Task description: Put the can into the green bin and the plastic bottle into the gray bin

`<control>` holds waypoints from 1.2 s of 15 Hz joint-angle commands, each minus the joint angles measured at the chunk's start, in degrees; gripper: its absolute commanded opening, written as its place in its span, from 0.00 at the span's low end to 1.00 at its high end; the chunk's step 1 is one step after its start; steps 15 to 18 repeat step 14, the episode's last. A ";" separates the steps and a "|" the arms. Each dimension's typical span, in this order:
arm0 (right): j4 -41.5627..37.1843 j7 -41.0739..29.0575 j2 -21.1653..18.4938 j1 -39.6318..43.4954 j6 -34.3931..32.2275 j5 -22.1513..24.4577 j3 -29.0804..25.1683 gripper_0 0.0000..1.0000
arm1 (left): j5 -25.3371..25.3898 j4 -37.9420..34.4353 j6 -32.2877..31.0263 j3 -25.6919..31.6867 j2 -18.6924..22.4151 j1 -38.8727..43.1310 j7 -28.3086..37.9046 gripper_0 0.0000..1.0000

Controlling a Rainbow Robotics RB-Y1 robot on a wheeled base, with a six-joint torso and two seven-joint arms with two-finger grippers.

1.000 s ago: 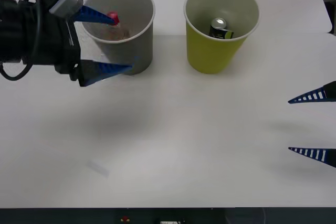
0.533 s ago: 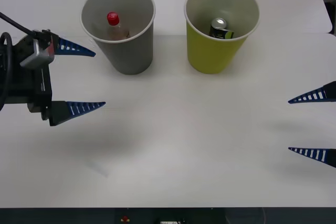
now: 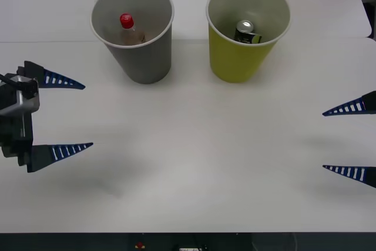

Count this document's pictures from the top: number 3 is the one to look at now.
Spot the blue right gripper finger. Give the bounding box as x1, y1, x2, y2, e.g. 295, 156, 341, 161
322, 164, 376, 189
321, 90, 376, 117

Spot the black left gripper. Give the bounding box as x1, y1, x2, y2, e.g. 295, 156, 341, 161
0, 60, 95, 173

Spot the grey plastic bin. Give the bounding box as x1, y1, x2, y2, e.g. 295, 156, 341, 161
89, 0, 175, 85

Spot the yellow-green plastic bin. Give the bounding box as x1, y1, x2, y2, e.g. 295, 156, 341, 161
205, 0, 291, 83

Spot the red-capped plastic bottle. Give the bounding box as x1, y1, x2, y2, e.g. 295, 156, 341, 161
118, 12, 146, 46

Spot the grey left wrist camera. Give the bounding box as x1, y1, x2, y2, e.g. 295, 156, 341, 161
0, 72, 41, 140

